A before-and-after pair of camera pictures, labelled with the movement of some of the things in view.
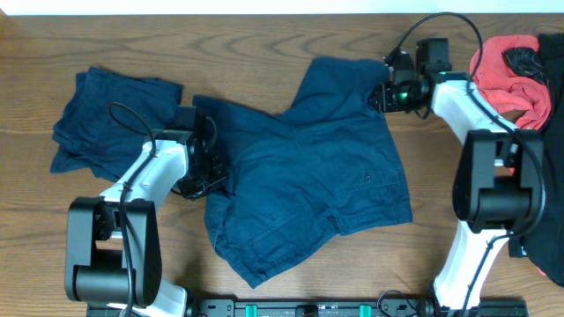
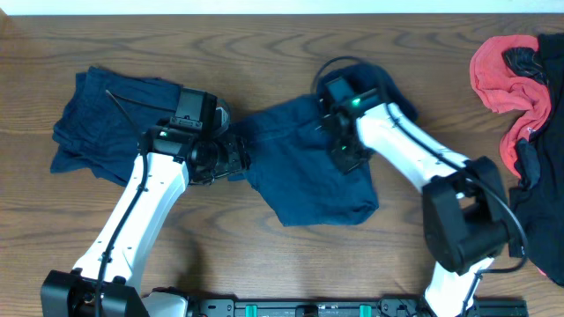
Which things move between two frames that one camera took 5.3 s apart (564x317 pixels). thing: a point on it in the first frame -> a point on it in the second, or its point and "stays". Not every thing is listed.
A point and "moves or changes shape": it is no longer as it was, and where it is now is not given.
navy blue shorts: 334,157 moves or changes shape
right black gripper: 386,103 -> 345,163
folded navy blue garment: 104,129 stays
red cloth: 507,90 stays
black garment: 545,252 stays
